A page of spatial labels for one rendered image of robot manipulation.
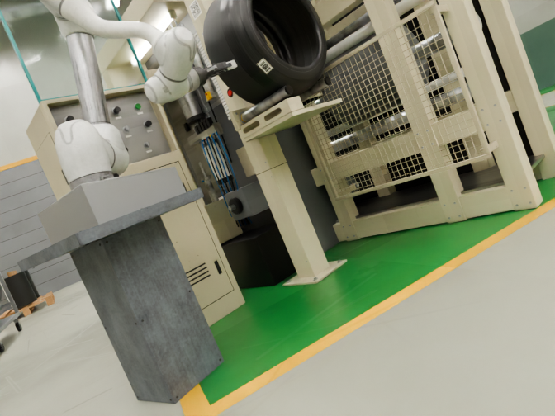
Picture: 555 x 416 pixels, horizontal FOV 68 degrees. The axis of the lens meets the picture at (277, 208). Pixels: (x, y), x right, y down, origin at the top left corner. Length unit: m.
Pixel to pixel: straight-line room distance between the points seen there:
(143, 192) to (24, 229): 9.67
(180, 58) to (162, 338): 0.95
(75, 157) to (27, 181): 9.58
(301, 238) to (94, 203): 1.13
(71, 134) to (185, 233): 0.81
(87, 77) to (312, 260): 1.35
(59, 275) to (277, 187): 9.22
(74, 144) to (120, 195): 0.27
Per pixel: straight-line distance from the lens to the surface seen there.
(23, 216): 11.12
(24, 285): 8.02
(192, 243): 2.17
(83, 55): 1.93
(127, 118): 2.26
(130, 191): 1.47
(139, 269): 1.52
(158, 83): 1.58
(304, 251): 2.18
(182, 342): 1.59
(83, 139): 1.62
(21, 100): 11.61
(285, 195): 2.15
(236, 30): 1.85
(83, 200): 1.41
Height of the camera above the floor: 0.59
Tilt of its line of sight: 5 degrees down
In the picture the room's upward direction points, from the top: 23 degrees counter-clockwise
